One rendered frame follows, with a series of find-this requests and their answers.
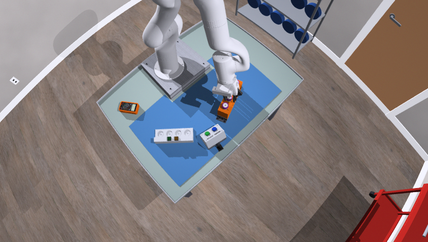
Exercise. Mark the blue flat mat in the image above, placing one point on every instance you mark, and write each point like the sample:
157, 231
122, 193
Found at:
197, 108

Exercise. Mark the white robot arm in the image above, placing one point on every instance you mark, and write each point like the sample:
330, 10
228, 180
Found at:
213, 14

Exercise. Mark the orange digital multimeter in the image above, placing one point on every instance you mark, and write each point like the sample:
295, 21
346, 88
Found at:
129, 107

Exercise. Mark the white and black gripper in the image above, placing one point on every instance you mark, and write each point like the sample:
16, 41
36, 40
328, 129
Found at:
236, 92

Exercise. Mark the orange tube rack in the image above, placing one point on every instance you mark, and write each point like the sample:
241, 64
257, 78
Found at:
226, 113

